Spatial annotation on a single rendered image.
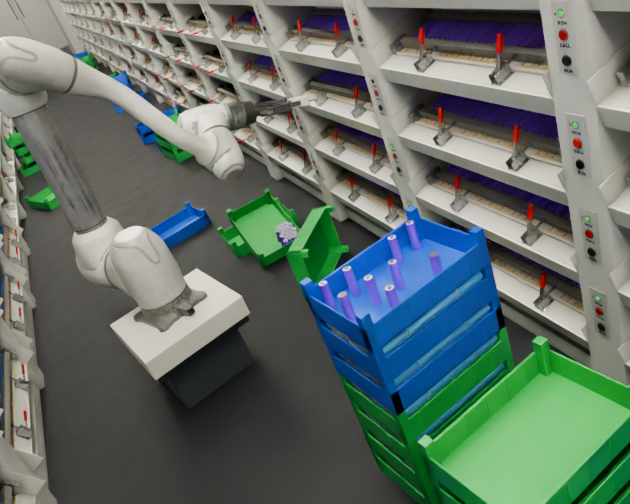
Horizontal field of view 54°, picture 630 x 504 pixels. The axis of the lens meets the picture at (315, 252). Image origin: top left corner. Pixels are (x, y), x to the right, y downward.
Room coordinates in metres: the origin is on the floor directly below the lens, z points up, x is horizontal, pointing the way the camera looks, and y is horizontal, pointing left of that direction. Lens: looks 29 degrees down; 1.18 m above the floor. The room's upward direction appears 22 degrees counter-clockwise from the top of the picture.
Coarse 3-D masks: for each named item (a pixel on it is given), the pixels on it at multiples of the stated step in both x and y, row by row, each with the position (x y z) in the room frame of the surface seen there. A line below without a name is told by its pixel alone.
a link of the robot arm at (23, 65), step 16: (0, 48) 1.66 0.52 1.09; (16, 48) 1.67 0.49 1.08; (32, 48) 1.68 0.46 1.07; (48, 48) 1.71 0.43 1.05; (0, 64) 1.65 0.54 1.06; (16, 64) 1.65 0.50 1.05; (32, 64) 1.66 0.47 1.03; (48, 64) 1.68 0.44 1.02; (64, 64) 1.71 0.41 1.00; (0, 80) 1.73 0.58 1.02; (16, 80) 1.69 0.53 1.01; (32, 80) 1.67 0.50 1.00; (48, 80) 1.68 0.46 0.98; (64, 80) 1.70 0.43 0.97
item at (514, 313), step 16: (288, 176) 2.87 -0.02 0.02; (320, 192) 2.50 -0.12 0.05; (368, 224) 2.09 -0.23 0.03; (512, 304) 1.33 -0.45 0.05; (512, 320) 1.33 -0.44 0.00; (528, 320) 1.26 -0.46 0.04; (544, 336) 1.20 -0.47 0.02; (560, 336) 1.15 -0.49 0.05; (576, 352) 1.10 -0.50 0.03; (592, 368) 1.05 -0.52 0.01
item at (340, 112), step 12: (312, 72) 2.28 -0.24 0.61; (324, 72) 2.29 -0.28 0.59; (300, 84) 2.27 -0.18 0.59; (312, 96) 2.19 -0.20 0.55; (336, 96) 2.06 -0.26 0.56; (312, 108) 2.14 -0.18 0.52; (324, 108) 2.04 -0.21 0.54; (336, 108) 1.98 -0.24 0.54; (348, 108) 1.92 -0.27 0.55; (336, 120) 1.99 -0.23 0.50; (348, 120) 1.88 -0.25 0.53; (360, 120) 1.80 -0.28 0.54; (372, 120) 1.75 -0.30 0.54; (372, 132) 1.75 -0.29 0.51
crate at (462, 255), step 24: (408, 216) 1.13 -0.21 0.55; (384, 240) 1.10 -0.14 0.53; (408, 240) 1.13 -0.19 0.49; (432, 240) 1.10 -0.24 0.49; (456, 240) 1.03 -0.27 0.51; (480, 240) 0.96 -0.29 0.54; (360, 264) 1.08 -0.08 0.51; (384, 264) 1.09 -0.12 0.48; (408, 264) 1.05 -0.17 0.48; (456, 264) 0.93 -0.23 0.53; (480, 264) 0.95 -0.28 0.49; (312, 288) 1.01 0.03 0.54; (336, 288) 1.05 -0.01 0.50; (360, 288) 1.04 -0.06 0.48; (384, 288) 1.01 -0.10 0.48; (408, 288) 0.98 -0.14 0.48; (432, 288) 0.90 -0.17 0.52; (456, 288) 0.92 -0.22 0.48; (312, 312) 1.02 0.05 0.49; (336, 312) 0.92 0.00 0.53; (360, 312) 0.86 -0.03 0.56; (384, 312) 0.93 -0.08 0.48; (408, 312) 0.88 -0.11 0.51; (360, 336) 0.86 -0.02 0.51; (384, 336) 0.85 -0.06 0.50
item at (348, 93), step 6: (312, 84) 2.22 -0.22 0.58; (318, 84) 2.19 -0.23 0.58; (324, 84) 2.15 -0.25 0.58; (324, 90) 2.15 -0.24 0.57; (330, 90) 2.09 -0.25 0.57; (336, 90) 2.04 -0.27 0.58; (342, 90) 2.01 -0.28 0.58; (348, 90) 1.98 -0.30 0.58; (330, 96) 2.07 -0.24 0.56; (348, 96) 1.97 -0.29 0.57; (360, 96) 1.89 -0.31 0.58; (366, 96) 1.86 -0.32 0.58; (354, 102) 1.91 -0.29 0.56
